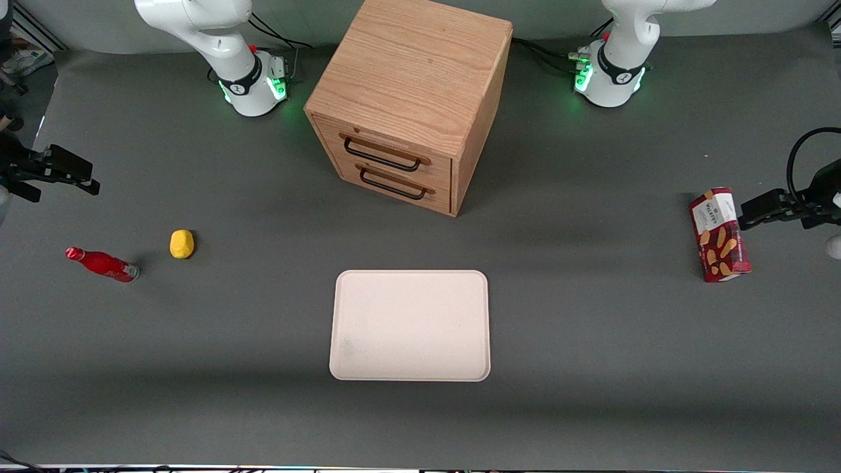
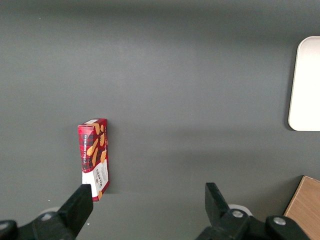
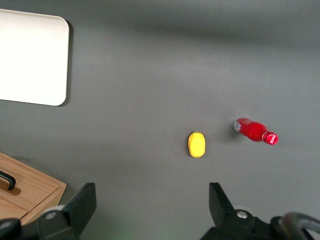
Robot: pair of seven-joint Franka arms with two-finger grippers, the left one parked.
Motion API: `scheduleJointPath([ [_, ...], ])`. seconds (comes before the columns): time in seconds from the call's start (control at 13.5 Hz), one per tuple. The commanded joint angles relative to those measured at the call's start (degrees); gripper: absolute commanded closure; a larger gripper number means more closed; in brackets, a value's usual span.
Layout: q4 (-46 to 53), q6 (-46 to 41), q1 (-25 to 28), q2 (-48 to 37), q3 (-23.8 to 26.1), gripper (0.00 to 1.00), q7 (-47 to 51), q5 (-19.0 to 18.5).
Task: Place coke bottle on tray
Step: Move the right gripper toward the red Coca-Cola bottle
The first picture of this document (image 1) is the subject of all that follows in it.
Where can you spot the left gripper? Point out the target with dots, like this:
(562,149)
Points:
(822,189)

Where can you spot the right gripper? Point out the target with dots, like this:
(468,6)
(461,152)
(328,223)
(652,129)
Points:
(14,165)

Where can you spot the red coke bottle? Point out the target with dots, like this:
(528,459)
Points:
(105,265)

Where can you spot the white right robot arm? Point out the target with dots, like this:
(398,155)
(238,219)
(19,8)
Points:
(230,72)

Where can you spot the beige rectangular tray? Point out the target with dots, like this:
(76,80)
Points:
(410,325)

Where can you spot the red tartan cookie box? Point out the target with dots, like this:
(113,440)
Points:
(719,236)

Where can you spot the white sneaker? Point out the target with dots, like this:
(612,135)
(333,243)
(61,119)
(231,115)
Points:
(26,61)

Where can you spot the yellow lemon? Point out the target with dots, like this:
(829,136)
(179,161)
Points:
(182,244)

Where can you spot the grey table mat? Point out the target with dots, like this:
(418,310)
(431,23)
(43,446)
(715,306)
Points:
(591,368)

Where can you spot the wooden drawer cabinet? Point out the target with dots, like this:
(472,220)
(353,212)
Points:
(407,72)

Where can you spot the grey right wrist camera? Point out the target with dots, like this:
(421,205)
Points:
(3,194)

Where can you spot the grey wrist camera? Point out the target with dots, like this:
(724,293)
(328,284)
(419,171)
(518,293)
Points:
(834,247)
(3,194)

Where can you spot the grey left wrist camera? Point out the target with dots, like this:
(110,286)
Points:
(834,247)

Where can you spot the aluminium frame rail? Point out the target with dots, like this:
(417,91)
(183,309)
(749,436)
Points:
(36,27)

